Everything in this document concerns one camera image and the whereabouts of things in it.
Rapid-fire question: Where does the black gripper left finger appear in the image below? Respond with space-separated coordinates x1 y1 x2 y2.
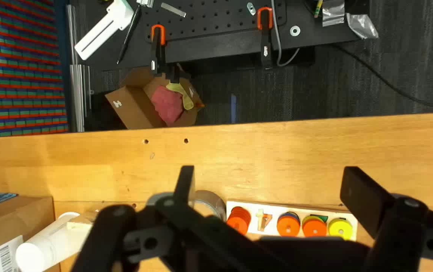
173 165 194 202

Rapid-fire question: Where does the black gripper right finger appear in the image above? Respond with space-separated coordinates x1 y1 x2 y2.
339 166 394 237

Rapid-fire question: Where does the brown cardboard box on floor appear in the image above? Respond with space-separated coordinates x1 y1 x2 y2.
105 68 203 130

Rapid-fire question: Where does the white plastic cup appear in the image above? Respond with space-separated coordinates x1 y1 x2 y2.
15 211 92 272

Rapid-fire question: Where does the orange black clamp left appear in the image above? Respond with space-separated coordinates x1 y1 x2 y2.
149 24 166 74

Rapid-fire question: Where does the orange black clamp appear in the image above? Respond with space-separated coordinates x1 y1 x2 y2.
149 24 166 74
256 6 273 69

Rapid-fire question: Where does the black pegboard panel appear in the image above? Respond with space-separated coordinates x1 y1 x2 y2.
87 0 371 66

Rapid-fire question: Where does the large cardboard shipping box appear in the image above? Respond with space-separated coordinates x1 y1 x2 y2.
0 192 54 272

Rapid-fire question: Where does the white plastic tool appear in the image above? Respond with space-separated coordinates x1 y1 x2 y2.
74 0 134 60

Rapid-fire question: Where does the orange black clamp right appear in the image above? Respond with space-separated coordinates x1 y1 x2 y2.
256 6 273 69

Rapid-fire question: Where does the grey duct tape roll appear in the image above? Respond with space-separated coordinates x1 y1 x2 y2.
146 190 226 220

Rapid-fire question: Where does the yellow ring stack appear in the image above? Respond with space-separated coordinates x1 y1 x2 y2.
327 217 353 239

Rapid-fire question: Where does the orange green ring stack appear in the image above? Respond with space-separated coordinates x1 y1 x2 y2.
302 216 327 237

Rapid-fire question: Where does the red ring stack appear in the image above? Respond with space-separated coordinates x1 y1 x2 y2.
226 207 250 234

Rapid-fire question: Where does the orange blue ring stack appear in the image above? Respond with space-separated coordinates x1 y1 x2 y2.
276 211 300 237

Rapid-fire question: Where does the wooden ring stacker board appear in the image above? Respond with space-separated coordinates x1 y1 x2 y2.
226 199 357 240

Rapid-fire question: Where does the black floor cable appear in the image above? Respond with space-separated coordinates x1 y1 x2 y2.
330 44 433 112

